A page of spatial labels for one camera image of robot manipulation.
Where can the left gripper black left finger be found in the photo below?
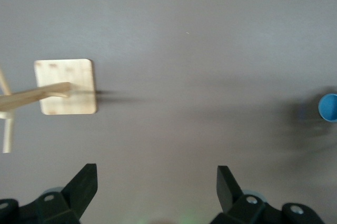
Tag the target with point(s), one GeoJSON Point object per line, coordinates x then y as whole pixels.
{"type": "Point", "coordinates": [65, 203]}

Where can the wooden mug rack stand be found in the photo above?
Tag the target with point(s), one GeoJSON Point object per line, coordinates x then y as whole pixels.
{"type": "Point", "coordinates": [65, 76]}

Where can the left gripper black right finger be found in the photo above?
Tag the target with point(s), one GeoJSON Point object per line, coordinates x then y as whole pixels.
{"type": "Point", "coordinates": [242, 211]}

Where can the light blue plastic cup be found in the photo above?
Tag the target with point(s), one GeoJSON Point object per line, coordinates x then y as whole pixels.
{"type": "Point", "coordinates": [329, 108]}

